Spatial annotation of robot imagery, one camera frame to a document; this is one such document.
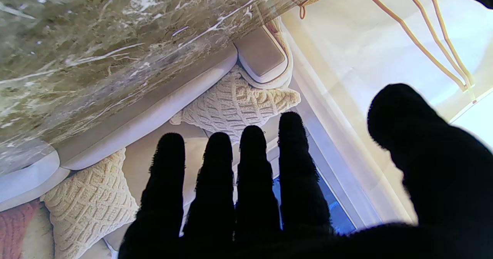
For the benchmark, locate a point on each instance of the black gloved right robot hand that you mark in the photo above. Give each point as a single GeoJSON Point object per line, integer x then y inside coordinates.
{"type": "Point", "coordinates": [443, 197]}

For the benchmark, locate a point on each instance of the beige sofa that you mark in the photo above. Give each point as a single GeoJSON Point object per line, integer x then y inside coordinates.
{"type": "Point", "coordinates": [154, 116]}

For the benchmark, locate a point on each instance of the pink knitted pillow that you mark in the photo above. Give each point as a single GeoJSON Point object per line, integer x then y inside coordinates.
{"type": "Point", "coordinates": [15, 228]}

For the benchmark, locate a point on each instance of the cream knitted pillow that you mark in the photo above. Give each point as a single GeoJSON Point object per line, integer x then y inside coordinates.
{"type": "Point", "coordinates": [88, 209]}
{"type": "Point", "coordinates": [235, 101]}

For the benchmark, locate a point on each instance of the sheer cream curtain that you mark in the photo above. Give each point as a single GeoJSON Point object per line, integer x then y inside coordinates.
{"type": "Point", "coordinates": [339, 97]}

